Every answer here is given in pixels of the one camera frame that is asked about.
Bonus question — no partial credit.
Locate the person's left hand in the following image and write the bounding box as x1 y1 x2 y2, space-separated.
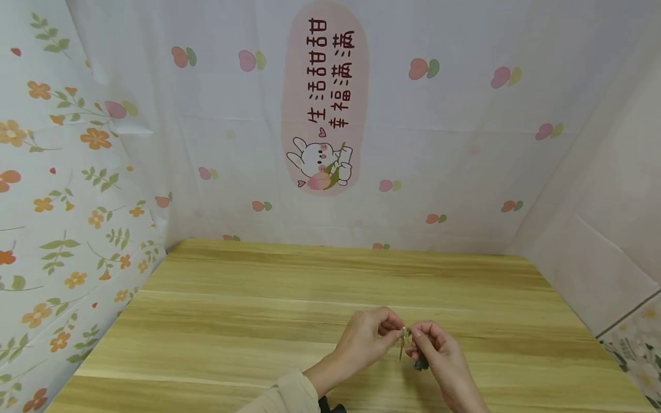
336 307 407 377

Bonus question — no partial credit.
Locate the person's left forearm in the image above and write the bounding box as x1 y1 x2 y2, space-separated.
238 351 351 413

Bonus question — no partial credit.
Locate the person's right forearm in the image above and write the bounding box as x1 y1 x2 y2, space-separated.
443 376 491 413

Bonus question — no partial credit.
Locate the person's right hand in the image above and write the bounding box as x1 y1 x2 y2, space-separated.
406 321 470 398

